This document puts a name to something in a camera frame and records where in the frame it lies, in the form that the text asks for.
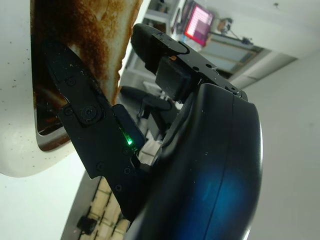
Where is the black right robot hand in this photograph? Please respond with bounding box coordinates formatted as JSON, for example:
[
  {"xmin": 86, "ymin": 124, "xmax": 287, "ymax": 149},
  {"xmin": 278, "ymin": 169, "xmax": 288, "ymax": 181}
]
[{"xmin": 41, "ymin": 23, "xmax": 265, "ymax": 240}]

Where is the browned toast slice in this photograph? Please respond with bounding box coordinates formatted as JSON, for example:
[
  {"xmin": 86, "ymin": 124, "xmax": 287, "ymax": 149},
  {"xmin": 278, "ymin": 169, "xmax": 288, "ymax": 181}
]
[{"xmin": 31, "ymin": 0, "xmax": 144, "ymax": 107}]

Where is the white two-slot toaster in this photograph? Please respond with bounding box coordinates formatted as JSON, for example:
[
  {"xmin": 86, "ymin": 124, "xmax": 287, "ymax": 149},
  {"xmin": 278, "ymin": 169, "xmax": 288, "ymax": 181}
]
[{"xmin": 0, "ymin": 0, "xmax": 91, "ymax": 178}]

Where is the black office chair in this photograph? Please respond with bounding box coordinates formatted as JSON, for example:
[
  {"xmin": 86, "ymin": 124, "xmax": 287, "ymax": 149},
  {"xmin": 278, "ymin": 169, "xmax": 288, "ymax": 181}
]
[{"xmin": 119, "ymin": 84, "xmax": 174, "ymax": 131}]

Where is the wooden crate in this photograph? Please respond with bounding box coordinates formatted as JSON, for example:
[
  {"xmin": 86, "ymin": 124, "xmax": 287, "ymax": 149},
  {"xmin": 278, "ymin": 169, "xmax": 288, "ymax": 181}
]
[{"xmin": 76, "ymin": 177, "xmax": 131, "ymax": 237}]

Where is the monitor with pink screen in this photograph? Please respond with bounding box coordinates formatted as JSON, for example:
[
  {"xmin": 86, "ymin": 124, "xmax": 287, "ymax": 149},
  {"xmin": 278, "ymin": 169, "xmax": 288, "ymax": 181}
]
[{"xmin": 183, "ymin": 1, "xmax": 215, "ymax": 46}]

